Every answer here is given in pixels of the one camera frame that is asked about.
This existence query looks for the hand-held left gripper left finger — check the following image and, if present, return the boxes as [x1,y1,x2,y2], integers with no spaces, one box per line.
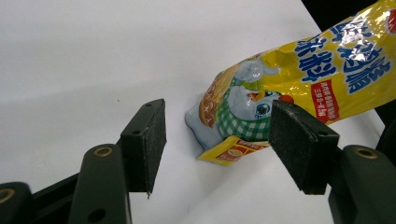
[120,98,168,199]

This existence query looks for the white table sheet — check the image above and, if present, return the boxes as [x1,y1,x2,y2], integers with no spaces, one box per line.
[0,0,387,224]

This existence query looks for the yellow green checkered seasoning bag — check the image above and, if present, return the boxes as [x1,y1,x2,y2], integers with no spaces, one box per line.
[185,0,396,166]

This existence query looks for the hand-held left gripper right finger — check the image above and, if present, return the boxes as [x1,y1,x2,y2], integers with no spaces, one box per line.
[268,99,341,196]

